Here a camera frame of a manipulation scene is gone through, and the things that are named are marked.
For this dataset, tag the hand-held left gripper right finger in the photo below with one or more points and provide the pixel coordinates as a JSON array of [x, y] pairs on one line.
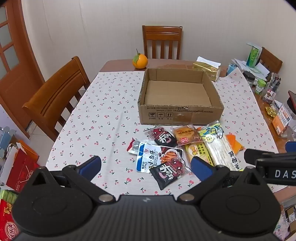
[[201, 168]]

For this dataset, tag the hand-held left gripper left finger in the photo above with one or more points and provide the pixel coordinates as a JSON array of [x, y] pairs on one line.
[[91, 165]]

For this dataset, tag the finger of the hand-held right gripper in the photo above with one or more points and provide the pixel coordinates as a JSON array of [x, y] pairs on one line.
[[291, 146], [256, 154]]

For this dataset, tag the yellow cracker packet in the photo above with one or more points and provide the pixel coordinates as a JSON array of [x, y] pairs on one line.
[[196, 150]]

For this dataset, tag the orange plastic snack packet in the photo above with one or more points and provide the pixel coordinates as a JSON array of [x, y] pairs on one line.
[[234, 143]]

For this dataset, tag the long yellow tofu skin packet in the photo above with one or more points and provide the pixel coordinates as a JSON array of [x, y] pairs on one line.
[[219, 143]]

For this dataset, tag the black red snack packet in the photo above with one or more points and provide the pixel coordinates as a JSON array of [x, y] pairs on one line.
[[163, 138], [166, 176]]

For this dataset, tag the small red white snack packet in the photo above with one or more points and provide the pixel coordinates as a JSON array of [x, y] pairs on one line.
[[134, 147]]

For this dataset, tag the white blue fish snack packet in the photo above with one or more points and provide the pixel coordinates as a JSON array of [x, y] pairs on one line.
[[146, 158]]

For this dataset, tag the cardboard box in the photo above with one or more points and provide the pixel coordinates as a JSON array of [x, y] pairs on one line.
[[180, 115]]

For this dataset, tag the orange printed box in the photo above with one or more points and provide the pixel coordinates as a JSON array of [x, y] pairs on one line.
[[281, 120]]

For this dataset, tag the meat floss cake packet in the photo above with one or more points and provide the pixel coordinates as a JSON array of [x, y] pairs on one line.
[[186, 135]]

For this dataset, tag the gold ornament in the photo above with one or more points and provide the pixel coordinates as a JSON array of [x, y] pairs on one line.
[[270, 110]]

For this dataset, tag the dark red device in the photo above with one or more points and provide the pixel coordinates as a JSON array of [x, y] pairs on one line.
[[291, 99]]

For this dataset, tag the cherry print tablecloth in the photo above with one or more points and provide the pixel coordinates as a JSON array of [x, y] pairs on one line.
[[104, 111]]

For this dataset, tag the clear jar with pens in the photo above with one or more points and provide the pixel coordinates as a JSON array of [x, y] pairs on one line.
[[270, 92]]

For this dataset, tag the green lid jar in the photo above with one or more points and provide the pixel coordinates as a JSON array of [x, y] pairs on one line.
[[260, 85]]

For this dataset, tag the red gift bag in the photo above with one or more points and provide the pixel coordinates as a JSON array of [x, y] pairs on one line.
[[20, 171]]

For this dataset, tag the black lid jar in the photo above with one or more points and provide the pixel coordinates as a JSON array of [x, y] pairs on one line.
[[249, 77]]

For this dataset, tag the wooden chair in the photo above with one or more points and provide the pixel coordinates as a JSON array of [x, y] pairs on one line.
[[57, 92], [161, 34], [271, 60]]

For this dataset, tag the pile of white papers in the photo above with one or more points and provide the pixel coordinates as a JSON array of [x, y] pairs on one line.
[[261, 69]]

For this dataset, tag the small light blue box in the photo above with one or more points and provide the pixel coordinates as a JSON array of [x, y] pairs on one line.
[[231, 68]]

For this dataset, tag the blue white carton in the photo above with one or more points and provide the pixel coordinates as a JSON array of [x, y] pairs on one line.
[[5, 139]]

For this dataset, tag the red printed box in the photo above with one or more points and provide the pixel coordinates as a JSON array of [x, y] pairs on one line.
[[7, 215]]

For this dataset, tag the green white carton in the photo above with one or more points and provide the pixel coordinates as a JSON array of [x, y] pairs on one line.
[[253, 55]]

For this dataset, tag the gold tissue pack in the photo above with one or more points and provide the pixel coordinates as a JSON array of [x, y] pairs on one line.
[[207, 68]]

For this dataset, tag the wooden door with glass panes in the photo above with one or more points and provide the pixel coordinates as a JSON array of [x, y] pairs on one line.
[[20, 76]]

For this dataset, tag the tangerine with leaf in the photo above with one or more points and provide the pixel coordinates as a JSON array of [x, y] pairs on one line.
[[140, 61]]

